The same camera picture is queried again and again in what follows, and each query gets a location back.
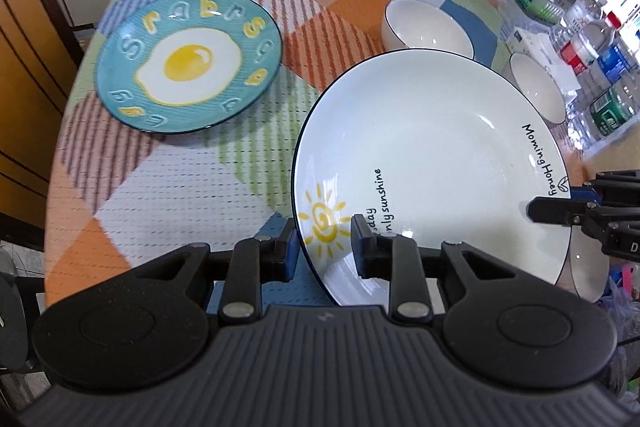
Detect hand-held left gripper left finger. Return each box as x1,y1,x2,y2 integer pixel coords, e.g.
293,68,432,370
132,218,297,325

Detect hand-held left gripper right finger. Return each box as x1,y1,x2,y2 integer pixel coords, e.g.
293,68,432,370
350,214,511,325

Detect large white sun-print plate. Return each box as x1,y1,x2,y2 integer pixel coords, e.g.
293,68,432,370
291,49,573,308

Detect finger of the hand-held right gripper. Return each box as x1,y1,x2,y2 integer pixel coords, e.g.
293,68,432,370
529,196,601,228
572,172,640,208

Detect blue-label plastic bottle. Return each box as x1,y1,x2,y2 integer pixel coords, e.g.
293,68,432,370
580,41,640,94

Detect green-label plastic bottle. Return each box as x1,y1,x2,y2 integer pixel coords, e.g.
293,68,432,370
570,86,640,148

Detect clear plastic bottle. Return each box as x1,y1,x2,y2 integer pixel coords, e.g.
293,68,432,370
565,0,610,28

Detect teal fried-egg plate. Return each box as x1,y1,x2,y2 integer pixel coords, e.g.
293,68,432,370
95,0,283,135

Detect red-label plastic bottle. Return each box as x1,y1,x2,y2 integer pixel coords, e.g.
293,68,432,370
550,14,626,75

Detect white bowl with dark rim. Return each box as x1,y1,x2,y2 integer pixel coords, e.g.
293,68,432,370
509,52,567,126
382,0,475,59
569,227,612,303

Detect clear plastic bag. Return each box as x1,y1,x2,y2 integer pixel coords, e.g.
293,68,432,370
597,257,640,388

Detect wooden cabinet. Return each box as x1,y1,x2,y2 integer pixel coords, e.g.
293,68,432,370
0,0,83,223

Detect white paper packet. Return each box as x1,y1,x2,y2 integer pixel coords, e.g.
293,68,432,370
500,26,582,98

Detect patchwork checked tablecloth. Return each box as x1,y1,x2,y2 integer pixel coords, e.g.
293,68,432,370
45,0,586,308

